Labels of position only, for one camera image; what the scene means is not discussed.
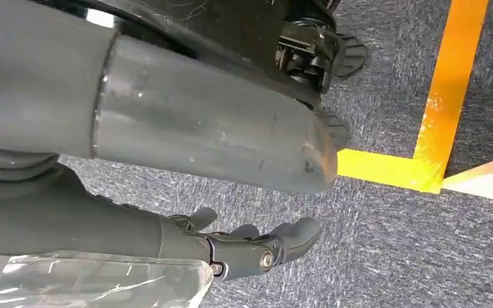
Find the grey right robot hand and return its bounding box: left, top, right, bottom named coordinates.
left=0, top=0, right=340, bottom=282

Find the black robot leg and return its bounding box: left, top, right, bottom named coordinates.
left=30, top=0, right=369, bottom=150

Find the clear plastic film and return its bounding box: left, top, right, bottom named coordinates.
left=0, top=241, right=214, bottom=308

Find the yellow floor tape corner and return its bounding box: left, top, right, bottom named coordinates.
left=336, top=0, right=490, bottom=195

